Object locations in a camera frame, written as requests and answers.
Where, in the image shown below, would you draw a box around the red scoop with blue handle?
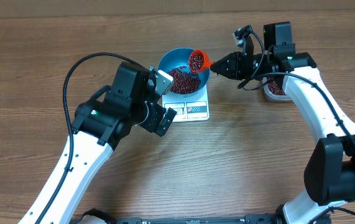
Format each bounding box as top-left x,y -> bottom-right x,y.
188,50 -> 214,73

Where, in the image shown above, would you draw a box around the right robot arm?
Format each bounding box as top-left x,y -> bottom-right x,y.
210,22 -> 355,223

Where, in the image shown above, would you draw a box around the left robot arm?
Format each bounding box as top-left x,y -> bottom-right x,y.
21,62 -> 176,223

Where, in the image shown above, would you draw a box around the white digital kitchen scale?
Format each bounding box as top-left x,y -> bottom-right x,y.
162,85 -> 210,123

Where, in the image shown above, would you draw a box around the red beans in bowl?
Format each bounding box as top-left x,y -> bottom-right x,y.
167,66 -> 201,95

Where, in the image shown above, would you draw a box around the blue metal bowl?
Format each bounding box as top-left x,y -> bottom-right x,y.
158,47 -> 210,96

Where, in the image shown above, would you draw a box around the clear plastic container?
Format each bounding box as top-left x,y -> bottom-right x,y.
262,78 -> 292,102

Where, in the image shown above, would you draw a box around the right black cable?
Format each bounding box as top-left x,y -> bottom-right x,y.
237,29 -> 355,190

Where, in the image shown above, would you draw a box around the black cable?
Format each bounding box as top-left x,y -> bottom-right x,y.
237,29 -> 355,190
34,52 -> 144,224

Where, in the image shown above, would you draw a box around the left black cable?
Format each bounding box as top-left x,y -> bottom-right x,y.
34,52 -> 144,224

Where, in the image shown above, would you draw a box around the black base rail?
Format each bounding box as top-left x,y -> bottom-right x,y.
70,207 -> 332,224

